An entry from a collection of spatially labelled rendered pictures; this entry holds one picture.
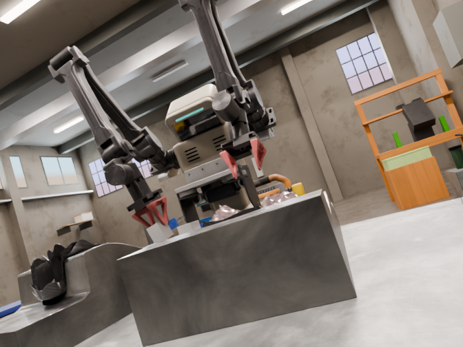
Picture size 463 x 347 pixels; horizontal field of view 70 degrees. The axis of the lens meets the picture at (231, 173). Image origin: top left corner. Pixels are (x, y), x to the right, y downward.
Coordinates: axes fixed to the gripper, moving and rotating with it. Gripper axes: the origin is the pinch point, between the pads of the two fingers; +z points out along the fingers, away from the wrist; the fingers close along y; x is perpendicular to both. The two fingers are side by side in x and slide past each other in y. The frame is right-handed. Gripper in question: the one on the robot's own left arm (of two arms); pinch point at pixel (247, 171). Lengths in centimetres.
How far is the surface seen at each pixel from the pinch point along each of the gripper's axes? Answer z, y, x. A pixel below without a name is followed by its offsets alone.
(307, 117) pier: -580, -44, 780
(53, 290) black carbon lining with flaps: 27, -29, -30
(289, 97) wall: -672, -79, 768
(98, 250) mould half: 22.5, -20.0, -29.1
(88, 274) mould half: 26.7, -20.8, -30.3
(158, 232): 8.3, -29.2, 0.7
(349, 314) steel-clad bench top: 41, 20, -37
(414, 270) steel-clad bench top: 37, 27, -30
